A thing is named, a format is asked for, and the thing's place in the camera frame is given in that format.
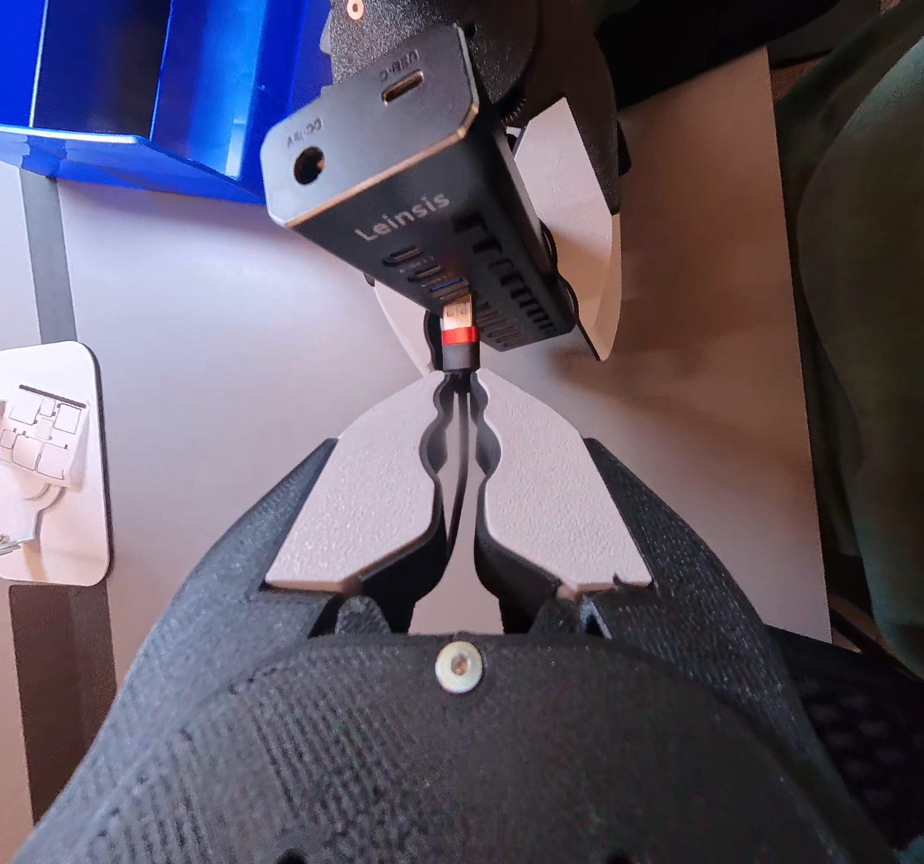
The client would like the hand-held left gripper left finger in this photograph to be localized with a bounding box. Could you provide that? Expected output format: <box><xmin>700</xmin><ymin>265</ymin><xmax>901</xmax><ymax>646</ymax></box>
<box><xmin>264</xmin><ymin>369</ymin><xmax>446</xmax><ymax>630</ymax></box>

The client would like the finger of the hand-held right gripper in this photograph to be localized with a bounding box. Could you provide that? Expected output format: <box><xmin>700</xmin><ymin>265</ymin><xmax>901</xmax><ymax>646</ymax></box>
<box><xmin>511</xmin><ymin>97</ymin><xmax>625</xmax><ymax>364</ymax></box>
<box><xmin>372</xmin><ymin>279</ymin><xmax>443</xmax><ymax>375</ymax></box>

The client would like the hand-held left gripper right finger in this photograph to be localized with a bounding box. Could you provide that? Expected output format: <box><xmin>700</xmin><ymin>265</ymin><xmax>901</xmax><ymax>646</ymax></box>
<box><xmin>471</xmin><ymin>368</ymin><xmax>655</xmax><ymax>630</ymax></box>

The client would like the red-plug black USB cable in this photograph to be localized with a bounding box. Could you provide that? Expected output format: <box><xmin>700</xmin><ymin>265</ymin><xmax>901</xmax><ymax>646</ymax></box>
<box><xmin>436</xmin><ymin>292</ymin><xmax>483</xmax><ymax>565</ymax></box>

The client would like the large black USB hub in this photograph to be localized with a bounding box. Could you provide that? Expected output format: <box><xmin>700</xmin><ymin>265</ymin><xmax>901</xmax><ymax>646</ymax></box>
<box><xmin>261</xmin><ymin>25</ymin><xmax>578</xmax><ymax>354</ymax></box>

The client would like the blue plastic bin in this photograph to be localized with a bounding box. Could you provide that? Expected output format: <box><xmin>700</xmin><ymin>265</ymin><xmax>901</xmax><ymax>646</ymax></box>
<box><xmin>0</xmin><ymin>0</ymin><xmax>344</xmax><ymax>204</ymax></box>

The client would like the person's green sweatshirt torso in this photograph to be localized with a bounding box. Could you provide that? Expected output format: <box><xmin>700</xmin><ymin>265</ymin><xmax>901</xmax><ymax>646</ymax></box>
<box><xmin>776</xmin><ymin>5</ymin><xmax>924</xmax><ymax>656</ymax></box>

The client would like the black divider of blue bin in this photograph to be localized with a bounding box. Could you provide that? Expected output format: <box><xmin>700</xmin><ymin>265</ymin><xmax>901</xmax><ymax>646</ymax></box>
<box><xmin>32</xmin><ymin>0</ymin><xmax>178</xmax><ymax>139</ymax></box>

